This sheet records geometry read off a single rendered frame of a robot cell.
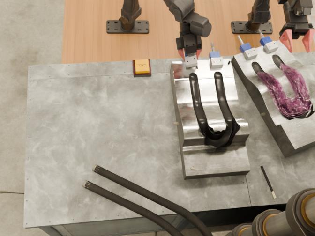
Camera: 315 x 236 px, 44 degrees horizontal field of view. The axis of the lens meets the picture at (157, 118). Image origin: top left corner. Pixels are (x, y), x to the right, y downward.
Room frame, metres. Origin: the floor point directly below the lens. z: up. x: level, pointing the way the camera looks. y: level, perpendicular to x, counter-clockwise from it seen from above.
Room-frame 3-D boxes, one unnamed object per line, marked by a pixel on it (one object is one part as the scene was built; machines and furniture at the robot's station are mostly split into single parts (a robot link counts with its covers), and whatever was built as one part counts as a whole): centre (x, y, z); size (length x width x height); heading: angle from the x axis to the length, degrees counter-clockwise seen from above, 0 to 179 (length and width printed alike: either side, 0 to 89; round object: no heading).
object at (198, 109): (0.72, -0.21, 0.92); 0.35 x 0.16 x 0.09; 16
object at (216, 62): (0.98, -0.19, 0.89); 0.13 x 0.05 x 0.05; 16
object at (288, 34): (0.90, -0.43, 1.20); 0.09 x 0.07 x 0.07; 12
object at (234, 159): (0.71, -0.21, 0.87); 0.50 x 0.26 x 0.14; 16
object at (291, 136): (0.88, -0.53, 0.86); 0.50 x 0.26 x 0.11; 33
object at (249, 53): (1.08, -0.33, 0.86); 0.13 x 0.05 x 0.05; 33
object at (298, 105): (0.88, -0.52, 0.90); 0.26 x 0.18 x 0.08; 33
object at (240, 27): (1.24, -0.37, 0.84); 0.20 x 0.07 x 0.08; 102
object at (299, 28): (0.91, -0.46, 1.20); 0.09 x 0.07 x 0.07; 12
